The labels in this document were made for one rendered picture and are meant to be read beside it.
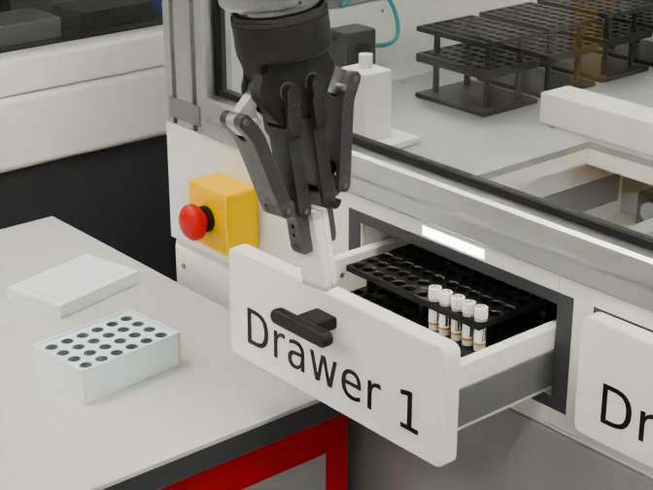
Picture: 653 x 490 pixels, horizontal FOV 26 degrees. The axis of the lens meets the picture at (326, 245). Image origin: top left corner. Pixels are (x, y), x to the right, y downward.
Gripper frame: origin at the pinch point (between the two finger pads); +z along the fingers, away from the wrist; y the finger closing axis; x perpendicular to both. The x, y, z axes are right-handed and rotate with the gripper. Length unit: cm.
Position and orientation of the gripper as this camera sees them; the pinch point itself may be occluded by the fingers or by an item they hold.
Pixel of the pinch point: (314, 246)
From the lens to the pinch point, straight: 115.6
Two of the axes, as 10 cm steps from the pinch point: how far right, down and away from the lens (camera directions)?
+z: 1.3, 9.1, 3.9
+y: 7.4, -3.6, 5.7
